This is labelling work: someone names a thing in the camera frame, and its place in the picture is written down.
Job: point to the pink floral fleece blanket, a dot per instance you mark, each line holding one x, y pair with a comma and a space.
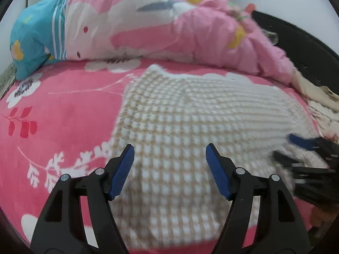
66, 111

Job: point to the black padded headboard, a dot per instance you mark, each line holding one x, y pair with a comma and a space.
304, 45

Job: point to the cream crumpled garment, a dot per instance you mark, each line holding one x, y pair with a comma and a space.
323, 103

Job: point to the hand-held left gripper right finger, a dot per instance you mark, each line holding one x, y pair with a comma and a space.
218, 172

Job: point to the dark patterned cloth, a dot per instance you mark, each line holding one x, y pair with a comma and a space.
271, 35

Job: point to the grey woven mat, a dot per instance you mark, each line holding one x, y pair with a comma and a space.
6, 78

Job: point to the beige checkered wool coat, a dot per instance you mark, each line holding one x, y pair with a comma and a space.
185, 116

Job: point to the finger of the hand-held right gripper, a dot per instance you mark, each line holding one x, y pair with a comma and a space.
296, 165
302, 140

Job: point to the small red object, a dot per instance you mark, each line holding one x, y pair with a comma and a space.
250, 7

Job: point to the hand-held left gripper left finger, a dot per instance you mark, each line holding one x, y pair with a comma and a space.
121, 172

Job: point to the pink and blue rabbit quilt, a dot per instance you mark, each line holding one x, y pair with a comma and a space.
185, 31

